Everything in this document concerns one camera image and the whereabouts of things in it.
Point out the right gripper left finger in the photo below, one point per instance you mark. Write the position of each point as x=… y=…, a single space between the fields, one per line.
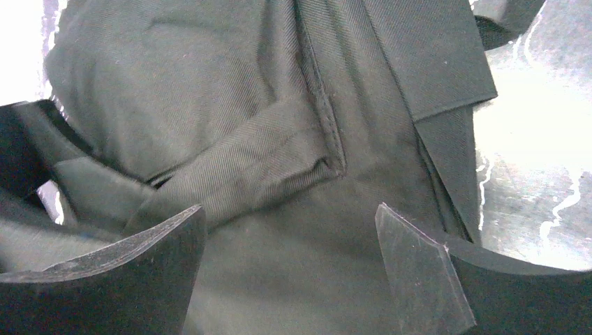
x=139 y=285

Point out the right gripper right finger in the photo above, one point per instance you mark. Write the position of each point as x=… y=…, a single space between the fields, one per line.
x=441 y=284

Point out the black student backpack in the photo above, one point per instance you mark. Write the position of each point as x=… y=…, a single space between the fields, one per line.
x=288 y=122

